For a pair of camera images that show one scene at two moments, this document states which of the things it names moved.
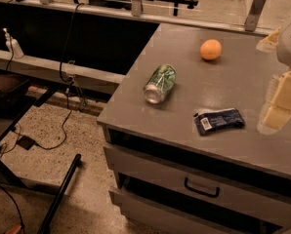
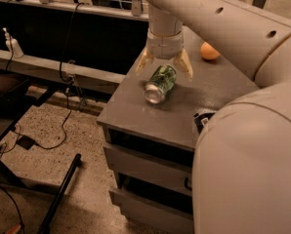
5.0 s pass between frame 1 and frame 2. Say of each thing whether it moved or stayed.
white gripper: moved
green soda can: stayed
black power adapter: stayed
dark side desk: stayed
